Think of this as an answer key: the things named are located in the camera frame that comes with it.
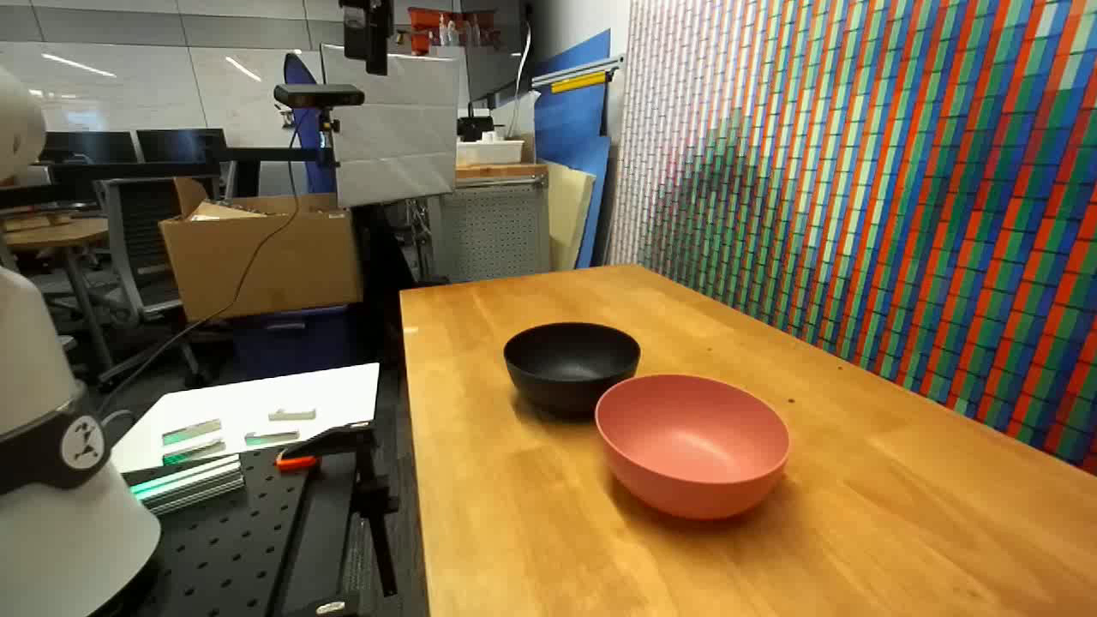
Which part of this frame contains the pink bowl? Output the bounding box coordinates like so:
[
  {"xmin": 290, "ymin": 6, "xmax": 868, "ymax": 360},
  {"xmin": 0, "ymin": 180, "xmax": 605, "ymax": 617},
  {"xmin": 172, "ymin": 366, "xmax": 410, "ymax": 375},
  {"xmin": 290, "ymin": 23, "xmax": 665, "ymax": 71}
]
[{"xmin": 588, "ymin": 370, "xmax": 796, "ymax": 525}]

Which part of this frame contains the black bowl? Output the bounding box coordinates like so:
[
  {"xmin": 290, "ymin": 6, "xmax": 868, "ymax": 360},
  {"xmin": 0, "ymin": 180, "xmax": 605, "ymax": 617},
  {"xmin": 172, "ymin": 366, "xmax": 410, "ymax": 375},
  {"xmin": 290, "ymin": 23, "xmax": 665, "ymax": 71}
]
[{"xmin": 500, "ymin": 318, "xmax": 643, "ymax": 423}]

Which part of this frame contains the grey cabinet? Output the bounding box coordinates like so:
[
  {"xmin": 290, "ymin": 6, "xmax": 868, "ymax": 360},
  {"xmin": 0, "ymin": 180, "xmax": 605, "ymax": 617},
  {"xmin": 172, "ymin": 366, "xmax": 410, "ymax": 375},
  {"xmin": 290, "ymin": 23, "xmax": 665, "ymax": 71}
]
[{"xmin": 435, "ymin": 161, "xmax": 551, "ymax": 287}]

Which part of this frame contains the beige upright board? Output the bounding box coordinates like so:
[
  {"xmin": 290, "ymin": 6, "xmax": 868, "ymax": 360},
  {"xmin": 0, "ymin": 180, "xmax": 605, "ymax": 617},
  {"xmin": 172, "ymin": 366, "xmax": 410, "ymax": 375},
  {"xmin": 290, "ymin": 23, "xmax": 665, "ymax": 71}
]
[{"xmin": 543, "ymin": 158, "xmax": 601, "ymax": 273}]

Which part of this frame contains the white small box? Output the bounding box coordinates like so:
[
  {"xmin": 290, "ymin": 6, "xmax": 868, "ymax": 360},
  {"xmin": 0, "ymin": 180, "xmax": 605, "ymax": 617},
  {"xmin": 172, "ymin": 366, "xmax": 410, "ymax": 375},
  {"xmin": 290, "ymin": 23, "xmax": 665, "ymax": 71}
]
[{"xmin": 453, "ymin": 134, "xmax": 532, "ymax": 170}]

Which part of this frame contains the blue upright board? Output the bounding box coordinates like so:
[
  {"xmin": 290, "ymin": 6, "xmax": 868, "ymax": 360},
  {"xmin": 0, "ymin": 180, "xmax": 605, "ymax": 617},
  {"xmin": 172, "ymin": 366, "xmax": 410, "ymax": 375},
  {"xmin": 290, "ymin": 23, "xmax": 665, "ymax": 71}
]
[{"xmin": 532, "ymin": 29, "xmax": 617, "ymax": 273}]

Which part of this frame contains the yellow spirit level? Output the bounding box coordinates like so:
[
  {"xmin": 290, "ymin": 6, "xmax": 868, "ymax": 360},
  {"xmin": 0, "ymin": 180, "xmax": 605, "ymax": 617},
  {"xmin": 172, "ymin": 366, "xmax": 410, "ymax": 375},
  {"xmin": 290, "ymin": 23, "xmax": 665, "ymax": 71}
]
[{"xmin": 545, "ymin": 66, "xmax": 610, "ymax": 100}]

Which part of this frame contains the white foam board panel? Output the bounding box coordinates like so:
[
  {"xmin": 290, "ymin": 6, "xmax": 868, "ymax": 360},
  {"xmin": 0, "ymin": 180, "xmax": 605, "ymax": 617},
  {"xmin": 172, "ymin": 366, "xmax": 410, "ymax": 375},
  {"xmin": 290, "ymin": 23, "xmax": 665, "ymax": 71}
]
[{"xmin": 319, "ymin": 42, "xmax": 461, "ymax": 213}]

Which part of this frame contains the blue storage bin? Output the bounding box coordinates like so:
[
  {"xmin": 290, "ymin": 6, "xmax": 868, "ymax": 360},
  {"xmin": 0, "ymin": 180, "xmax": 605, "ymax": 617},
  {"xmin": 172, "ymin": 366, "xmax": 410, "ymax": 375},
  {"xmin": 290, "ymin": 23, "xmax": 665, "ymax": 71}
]
[{"xmin": 231, "ymin": 306, "xmax": 360, "ymax": 377}]

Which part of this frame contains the black tripod stand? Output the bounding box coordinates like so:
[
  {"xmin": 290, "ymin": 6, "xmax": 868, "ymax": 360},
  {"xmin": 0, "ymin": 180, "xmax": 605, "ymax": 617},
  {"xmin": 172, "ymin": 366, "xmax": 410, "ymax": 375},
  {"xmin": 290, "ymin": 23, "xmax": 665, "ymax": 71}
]
[{"xmin": 327, "ymin": 423, "xmax": 403, "ymax": 600}]

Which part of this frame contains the white paper sheet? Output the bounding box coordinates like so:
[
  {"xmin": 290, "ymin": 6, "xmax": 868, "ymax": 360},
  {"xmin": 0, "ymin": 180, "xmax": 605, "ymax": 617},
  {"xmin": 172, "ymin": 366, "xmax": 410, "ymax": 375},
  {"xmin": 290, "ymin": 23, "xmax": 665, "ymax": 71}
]
[{"xmin": 109, "ymin": 360, "xmax": 384, "ymax": 481}]

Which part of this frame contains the cardboard box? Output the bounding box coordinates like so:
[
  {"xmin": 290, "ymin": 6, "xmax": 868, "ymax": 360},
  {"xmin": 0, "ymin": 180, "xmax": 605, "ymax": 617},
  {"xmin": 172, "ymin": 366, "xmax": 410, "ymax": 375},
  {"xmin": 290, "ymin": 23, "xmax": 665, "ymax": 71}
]
[{"xmin": 156, "ymin": 193, "xmax": 367, "ymax": 325}]

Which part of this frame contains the black perforated breadboard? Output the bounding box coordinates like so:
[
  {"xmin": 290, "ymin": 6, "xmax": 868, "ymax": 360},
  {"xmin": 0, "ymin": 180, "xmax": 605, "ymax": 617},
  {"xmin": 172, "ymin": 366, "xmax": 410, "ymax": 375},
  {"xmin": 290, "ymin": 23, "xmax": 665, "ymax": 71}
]
[{"xmin": 120, "ymin": 450, "xmax": 384, "ymax": 617}]

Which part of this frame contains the dark computer monitor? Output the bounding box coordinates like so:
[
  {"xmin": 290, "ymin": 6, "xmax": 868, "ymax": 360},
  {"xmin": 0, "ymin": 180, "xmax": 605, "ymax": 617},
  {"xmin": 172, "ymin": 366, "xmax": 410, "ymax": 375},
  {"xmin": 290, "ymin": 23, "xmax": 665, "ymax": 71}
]
[
  {"xmin": 135, "ymin": 124, "xmax": 234, "ymax": 170},
  {"xmin": 42, "ymin": 128, "xmax": 144, "ymax": 170}
]

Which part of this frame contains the grey office chair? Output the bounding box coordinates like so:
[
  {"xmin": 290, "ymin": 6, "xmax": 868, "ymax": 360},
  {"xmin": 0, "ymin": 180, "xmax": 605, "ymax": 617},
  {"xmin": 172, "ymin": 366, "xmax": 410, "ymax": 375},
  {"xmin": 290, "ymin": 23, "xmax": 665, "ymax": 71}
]
[{"xmin": 93, "ymin": 176, "xmax": 189, "ymax": 325}]

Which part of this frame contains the round wooden side table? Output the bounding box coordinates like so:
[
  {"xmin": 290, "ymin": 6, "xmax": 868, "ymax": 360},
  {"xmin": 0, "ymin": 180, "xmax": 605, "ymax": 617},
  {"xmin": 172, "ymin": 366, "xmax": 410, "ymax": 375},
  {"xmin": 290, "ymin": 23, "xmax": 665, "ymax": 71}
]
[{"xmin": 0, "ymin": 213, "xmax": 112, "ymax": 375}]

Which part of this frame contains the black camera cable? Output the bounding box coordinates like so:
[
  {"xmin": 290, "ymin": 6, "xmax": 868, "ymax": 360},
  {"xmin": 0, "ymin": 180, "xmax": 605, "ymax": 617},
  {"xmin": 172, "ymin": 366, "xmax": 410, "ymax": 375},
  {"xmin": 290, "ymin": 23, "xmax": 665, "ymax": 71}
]
[{"xmin": 93, "ymin": 106, "xmax": 309, "ymax": 404}]

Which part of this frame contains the orange handled tool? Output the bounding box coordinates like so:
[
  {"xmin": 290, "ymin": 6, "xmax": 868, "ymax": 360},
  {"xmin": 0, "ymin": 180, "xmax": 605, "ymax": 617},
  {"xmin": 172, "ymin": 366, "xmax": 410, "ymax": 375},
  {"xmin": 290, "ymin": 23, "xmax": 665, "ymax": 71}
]
[{"xmin": 269, "ymin": 450, "xmax": 321, "ymax": 478}]

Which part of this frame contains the black stereo camera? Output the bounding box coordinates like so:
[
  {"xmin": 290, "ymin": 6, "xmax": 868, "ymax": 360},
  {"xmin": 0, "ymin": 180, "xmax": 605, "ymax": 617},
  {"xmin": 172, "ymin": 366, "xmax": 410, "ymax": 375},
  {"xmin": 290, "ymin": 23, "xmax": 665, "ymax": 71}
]
[{"xmin": 269, "ymin": 79, "xmax": 370, "ymax": 113}]

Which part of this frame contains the black overhead camera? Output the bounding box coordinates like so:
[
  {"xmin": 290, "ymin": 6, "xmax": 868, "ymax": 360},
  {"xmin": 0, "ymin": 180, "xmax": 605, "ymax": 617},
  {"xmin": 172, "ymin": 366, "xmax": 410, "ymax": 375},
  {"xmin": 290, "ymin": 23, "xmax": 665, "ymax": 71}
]
[{"xmin": 336, "ymin": 0, "xmax": 396, "ymax": 79}]

